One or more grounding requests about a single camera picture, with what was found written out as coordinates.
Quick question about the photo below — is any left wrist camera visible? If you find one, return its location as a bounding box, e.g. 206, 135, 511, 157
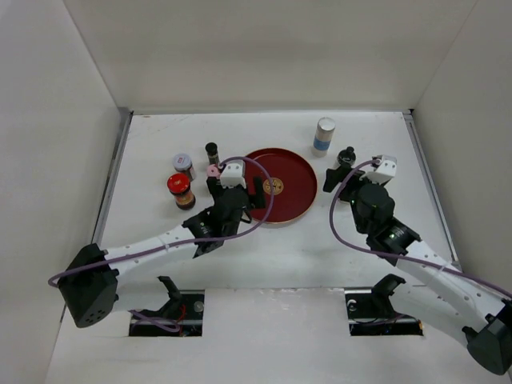
219, 160, 246, 189

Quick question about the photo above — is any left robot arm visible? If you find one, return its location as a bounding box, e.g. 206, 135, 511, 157
56, 177, 271, 328

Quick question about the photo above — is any round red tray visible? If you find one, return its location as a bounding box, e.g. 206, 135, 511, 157
246, 148, 318, 224

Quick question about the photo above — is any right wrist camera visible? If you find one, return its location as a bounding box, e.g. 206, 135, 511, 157
368, 154, 398, 186

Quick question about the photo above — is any black cap spice bottle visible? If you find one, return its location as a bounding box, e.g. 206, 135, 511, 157
205, 142, 220, 166

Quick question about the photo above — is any black cap white powder bottle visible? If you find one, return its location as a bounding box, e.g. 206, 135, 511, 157
337, 146, 357, 166

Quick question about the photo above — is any silver lid bead jar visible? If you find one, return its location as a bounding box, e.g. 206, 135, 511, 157
312, 117, 336, 157

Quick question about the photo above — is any pink cap bottle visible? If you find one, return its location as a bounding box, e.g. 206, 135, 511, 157
206, 164, 222, 184

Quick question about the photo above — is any white lid small jar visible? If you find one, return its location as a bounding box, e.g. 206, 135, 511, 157
173, 153, 195, 182

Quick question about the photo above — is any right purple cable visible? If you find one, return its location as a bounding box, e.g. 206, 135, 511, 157
328, 158, 512, 300

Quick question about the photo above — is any red lid sauce jar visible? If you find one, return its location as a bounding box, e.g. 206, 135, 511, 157
166, 173, 196, 210

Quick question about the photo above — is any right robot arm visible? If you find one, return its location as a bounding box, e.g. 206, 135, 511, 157
323, 161, 511, 375

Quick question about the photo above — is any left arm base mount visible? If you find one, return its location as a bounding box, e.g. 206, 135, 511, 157
128, 276, 206, 338

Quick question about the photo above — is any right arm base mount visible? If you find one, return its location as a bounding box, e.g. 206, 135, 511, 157
344, 274, 423, 337

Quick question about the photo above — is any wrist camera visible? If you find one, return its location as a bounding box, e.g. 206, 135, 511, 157
368, 154, 398, 186
219, 160, 246, 189

